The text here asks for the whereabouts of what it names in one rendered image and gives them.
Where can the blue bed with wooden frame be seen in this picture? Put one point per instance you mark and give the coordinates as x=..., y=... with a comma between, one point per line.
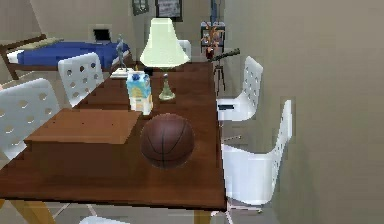
x=60, y=53

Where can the brown wooden table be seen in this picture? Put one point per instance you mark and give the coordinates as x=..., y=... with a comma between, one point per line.
x=186, y=173

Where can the dark framed wall picture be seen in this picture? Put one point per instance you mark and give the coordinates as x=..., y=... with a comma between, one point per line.
x=140, y=6
x=169, y=8

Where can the pale green table lamp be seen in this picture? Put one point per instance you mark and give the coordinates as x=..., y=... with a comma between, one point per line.
x=163, y=43

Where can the white perforated chair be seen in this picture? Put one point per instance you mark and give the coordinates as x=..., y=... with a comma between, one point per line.
x=250, y=173
x=248, y=93
x=80, y=76
x=20, y=113

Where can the black telescope on tripod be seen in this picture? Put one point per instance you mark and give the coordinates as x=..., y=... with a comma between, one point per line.
x=226, y=55

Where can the brown cardboard box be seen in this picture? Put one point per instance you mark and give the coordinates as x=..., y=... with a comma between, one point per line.
x=83, y=133

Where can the blue white carton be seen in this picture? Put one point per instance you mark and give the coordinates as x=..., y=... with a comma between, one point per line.
x=140, y=91

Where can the dark shelf with orange items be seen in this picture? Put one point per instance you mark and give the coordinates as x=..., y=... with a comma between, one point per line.
x=212, y=35

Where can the brown basketball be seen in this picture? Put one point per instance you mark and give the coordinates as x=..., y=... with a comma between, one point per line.
x=167, y=140

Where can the grey statuette on white base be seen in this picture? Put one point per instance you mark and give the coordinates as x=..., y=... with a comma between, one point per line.
x=120, y=53

